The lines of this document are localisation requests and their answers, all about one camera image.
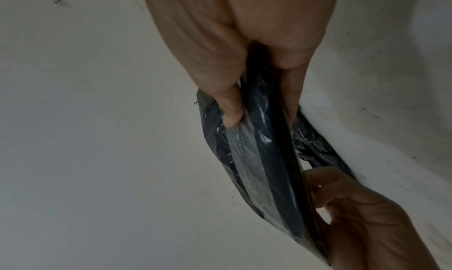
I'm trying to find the person's right hand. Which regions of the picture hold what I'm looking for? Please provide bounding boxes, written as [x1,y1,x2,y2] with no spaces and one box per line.
[139,0,341,129]

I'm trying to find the person's left hand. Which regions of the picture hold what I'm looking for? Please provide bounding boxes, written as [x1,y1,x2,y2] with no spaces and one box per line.
[302,166,442,270]

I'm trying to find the taped parcel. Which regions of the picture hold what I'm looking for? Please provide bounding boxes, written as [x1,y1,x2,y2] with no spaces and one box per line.
[195,44,357,265]

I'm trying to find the clear tape strip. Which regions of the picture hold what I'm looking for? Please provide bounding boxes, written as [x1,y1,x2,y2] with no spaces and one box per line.
[221,118,294,236]

